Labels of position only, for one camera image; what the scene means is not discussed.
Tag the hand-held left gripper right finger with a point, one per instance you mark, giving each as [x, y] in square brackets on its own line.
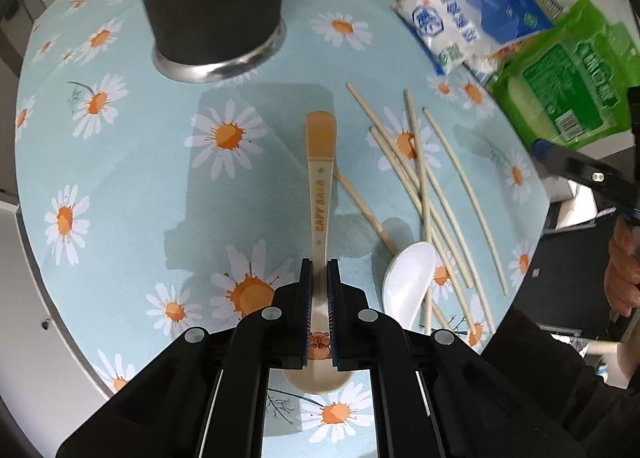
[334, 314]

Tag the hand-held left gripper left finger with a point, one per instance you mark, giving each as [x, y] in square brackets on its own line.
[305, 314]

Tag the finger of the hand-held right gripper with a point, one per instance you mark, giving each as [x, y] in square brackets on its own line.
[570, 164]
[634, 110]

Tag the white ceramic spoon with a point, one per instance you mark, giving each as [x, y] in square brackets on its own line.
[407, 283]

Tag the brown wooden chopstick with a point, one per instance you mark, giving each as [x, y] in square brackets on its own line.
[357, 200]

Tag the beige orange printed spoon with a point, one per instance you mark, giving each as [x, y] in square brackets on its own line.
[320, 188]

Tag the black metal-rimmed utensil holder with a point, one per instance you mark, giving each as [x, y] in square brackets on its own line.
[210, 3]

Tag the person's right hand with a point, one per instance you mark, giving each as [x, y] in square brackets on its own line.
[622, 268]

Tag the green plastic packet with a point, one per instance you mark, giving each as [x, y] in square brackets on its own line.
[565, 83]

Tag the white blue plastic bag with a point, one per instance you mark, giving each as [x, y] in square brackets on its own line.
[465, 13]

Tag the daisy printed tablecloth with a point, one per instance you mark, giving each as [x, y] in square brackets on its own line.
[150, 188]

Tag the person's black clothing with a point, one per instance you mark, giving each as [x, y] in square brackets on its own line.
[560, 388]

